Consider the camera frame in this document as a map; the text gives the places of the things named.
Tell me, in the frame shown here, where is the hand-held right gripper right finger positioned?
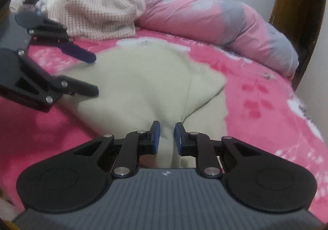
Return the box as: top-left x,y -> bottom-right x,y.
174,122 -> 260,179

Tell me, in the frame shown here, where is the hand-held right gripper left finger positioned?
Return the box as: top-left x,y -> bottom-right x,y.
72,120 -> 161,179

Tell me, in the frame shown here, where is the white garment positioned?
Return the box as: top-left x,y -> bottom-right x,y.
34,0 -> 65,14

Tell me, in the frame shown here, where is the wooden door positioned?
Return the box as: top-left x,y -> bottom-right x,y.
269,0 -> 328,91

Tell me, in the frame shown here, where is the beige zip jacket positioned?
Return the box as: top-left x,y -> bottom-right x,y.
57,41 -> 229,169

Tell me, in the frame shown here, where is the houndstooth knit sweater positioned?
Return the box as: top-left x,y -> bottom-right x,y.
47,0 -> 149,41

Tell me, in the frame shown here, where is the pink grey floral duvet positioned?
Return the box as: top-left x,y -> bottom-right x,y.
135,0 -> 301,78

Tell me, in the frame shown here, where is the pink floral blanket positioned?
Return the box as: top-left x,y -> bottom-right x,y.
0,27 -> 328,221

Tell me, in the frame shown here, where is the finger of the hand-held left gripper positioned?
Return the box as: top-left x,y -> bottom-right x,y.
0,50 -> 99,113
28,18 -> 97,64

